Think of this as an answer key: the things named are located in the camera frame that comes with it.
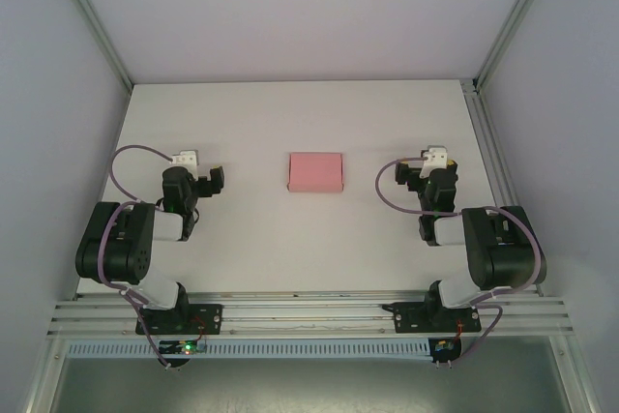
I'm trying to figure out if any pink paper box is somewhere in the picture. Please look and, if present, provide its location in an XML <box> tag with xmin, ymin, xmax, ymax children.
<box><xmin>285</xmin><ymin>151</ymin><xmax>346</xmax><ymax>194</ymax></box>

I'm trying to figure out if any circuit board with green light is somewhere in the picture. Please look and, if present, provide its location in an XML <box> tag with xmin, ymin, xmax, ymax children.
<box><xmin>159</xmin><ymin>339</ymin><xmax>209</xmax><ymax>357</ymax></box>

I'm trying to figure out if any grey metal panel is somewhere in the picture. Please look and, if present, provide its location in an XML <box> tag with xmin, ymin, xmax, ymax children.
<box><xmin>47</xmin><ymin>357</ymin><xmax>577</xmax><ymax>413</ymax></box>

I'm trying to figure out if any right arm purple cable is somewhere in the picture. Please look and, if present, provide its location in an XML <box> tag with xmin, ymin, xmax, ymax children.
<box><xmin>375</xmin><ymin>155</ymin><xmax>548</xmax><ymax>369</ymax></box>

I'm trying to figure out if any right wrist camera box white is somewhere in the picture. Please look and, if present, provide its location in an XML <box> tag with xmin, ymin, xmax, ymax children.
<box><xmin>419</xmin><ymin>143</ymin><xmax>451</xmax><ymax>180</ymax></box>

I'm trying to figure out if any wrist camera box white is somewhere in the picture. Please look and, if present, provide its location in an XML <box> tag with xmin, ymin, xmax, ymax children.
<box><xmin>172</xmin><ymin>148</ymin><xmax>201</xmax><ymax>174</ymax></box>
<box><xmin>419</xmin><ymin>143</ymin><xmax>451</xmax><ymax>180</ymax></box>

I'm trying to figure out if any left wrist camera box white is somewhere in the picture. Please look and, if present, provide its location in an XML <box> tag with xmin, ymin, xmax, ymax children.
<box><xmin>172</xmin><ymin>148</ymin><xmax>201</xmax><ymax>174</ymax></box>

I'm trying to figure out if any aluminium side rail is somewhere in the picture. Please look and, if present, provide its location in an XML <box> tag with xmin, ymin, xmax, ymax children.
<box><xmin>459</xmin><ymin>77</ymin><xmax>544</xmax><ymax>296</ymax></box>

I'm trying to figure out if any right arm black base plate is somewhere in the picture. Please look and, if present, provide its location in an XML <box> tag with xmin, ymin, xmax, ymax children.
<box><xmin>381</xmin><ymin>301</ymin><xmax>483</xmax><ymax>336</ymax></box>

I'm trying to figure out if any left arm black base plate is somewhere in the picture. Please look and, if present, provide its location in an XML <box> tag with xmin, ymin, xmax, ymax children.
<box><xmin>134</xmin><ymin>302</ymin><xmax>225</xmax><ymax>337</ymax></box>

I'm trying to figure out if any aluminium mounting rail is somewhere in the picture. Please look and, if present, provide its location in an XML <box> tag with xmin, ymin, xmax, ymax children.
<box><xmin>45</xmin><ymin>288</ymin><xmax>577</xmax><ymax>339</ymax></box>

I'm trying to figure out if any aluminium frame post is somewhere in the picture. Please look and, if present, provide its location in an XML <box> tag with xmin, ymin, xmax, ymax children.
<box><xmin>470</xmin><ymin>0</ymin><xmax>558</xmax><ymax>94</ymax></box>
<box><xmin>46</xmin><ymin>0</ymin><xmax>134</xmax><ymax>91</ymax></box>

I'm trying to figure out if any grey slotted cable duct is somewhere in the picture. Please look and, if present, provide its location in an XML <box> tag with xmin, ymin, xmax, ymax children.
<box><xmin>64</xmin><ymin>339</ymin><xmax>432</xmax><ymax>362</ymax></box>

